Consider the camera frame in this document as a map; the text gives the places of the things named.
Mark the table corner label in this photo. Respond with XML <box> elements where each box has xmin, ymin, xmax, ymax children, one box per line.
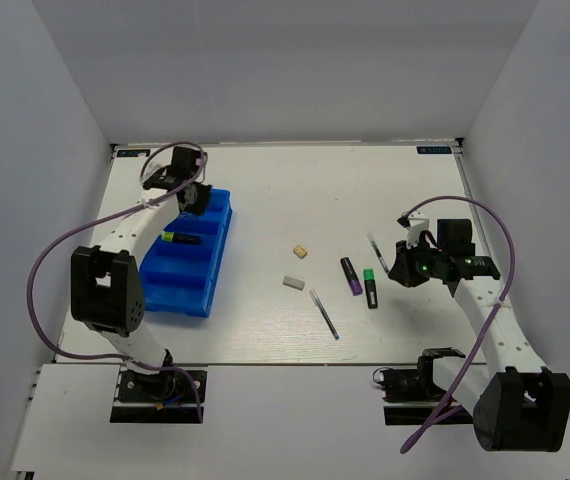
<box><xmin>416</xmin><ymin>145</ymin><xmax>452</xmax><ymax>155</ymax></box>
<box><xmin>116</xmin><ymin>148</ymin><xmax>151</xmax><ymax>158</ymax></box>

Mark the green ink pen refill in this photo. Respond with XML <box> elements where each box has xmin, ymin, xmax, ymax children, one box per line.
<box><xmin>367</xmin><ymin>232</ymin><xmax>388</xmax><ymax>270</ymax></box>

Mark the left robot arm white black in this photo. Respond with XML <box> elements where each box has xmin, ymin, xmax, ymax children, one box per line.
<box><xmin>70</xmin><ymin>142</ymin><xmax>211</xmax><ymax>399</ymax></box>

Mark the yellow cap black highlighter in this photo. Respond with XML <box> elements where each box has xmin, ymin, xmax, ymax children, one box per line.
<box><xmin>160</xmin><ymin>231</ymin><xmax>201</xmax><ymax>245</ymax></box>

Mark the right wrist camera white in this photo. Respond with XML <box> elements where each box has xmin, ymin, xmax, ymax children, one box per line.
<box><xmin>397</xmin><ymin>211</ymin><xmax>430</xmax><ymax>249</ymax></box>

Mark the small tan eraser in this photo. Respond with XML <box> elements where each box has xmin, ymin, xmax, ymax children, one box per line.
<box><xmin>293</xmin><ymin>245</ymin><xmax>308</xmax><ymax>259</ymax></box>

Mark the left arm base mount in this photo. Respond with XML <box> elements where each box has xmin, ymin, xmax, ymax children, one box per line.
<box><xmin>110</xmin><ymin>369</ymin><xmax>207</xmax><ymax>424</ymax></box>

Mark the right table corner label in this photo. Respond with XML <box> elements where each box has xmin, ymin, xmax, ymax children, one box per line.
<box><xmin>416</xmin><ymin>145</ymin><xmax>452</xmax><ymax>155</ymax></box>

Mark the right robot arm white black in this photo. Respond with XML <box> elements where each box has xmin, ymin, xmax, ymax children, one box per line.
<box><xmin>389</xmin><ymin>213</ymin><xmax>570</xmax><ymax>452</ymax></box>

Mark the blue plastic compartment tray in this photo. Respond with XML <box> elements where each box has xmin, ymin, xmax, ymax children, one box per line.
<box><xmin>139</xmin><ymin>189</ymin><xmax>233</xmax><ymax>317</ymax></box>

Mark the grey white eraser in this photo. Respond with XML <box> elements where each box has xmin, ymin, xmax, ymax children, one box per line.
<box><xmin>282</xmin><ymin>276</ymin><xmax>305</xmax><ymax>291</ymax></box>

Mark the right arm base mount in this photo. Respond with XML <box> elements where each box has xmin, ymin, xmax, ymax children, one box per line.
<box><xmin>372</xmin><ymin>367</ymin><xmax>481</xmax><ymax>427</ymax></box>

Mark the green cap black highlighter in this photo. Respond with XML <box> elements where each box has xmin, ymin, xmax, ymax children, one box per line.
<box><xmin>363</xmin><ymin>268</ymin><xmax>378</xmax><ymax>309</ymax></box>

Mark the blue ink pen refill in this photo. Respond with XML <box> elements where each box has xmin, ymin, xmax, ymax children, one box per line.
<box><xmin>309</xmin><ymin>289</ymin><xmax>340</xmax><ymax>340</ymax></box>

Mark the left table corner label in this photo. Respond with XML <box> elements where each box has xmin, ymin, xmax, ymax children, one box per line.
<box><xmin>116</xmin><ymin>148</ymin><xmax>151</xmax><ymax>158</ymax></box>

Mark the purple cap black highlighter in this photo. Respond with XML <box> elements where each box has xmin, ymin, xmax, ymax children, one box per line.
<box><xmin>340</xmin><ymin>257</ymin><xmax>363</xmax><ymax>296</ymax></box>

